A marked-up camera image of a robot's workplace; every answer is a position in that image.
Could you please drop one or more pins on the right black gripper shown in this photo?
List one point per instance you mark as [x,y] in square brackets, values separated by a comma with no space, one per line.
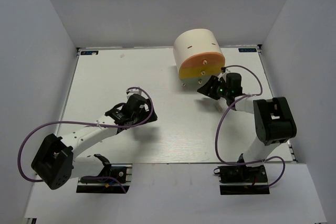
[207,89]

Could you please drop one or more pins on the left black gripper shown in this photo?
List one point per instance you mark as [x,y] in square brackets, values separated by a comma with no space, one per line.
[146,114]

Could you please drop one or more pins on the grey-green bottom drawer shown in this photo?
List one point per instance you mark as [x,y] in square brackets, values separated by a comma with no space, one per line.
[195,80]

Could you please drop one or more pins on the yellow drawer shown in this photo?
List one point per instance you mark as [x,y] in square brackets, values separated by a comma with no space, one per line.
[200,71]

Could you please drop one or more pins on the orange top drawer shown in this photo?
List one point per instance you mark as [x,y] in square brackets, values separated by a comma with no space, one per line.
[206,58]

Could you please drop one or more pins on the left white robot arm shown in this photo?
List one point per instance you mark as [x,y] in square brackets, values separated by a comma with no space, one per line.
[59,157]

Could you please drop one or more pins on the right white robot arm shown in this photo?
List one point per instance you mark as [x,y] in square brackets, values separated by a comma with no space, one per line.
[274,123]

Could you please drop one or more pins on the round beige drawer organizer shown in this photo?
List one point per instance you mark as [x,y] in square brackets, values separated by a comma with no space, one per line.
[192,42]

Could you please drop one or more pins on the right blue table label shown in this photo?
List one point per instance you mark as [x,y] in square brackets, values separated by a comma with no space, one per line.
[247,49]

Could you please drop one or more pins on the blue table label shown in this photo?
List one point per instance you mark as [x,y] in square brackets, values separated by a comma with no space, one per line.
[90,52]
[247,49]

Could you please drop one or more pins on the left blue table label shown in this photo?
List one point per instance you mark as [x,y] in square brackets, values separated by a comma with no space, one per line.
[90,52]

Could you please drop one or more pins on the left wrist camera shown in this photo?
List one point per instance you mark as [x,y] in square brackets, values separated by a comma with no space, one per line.
[132,91]

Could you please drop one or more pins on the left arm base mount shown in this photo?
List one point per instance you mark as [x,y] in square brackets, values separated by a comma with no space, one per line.
[113,179]

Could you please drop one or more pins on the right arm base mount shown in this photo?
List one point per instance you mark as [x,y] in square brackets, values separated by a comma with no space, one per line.
[242,180]

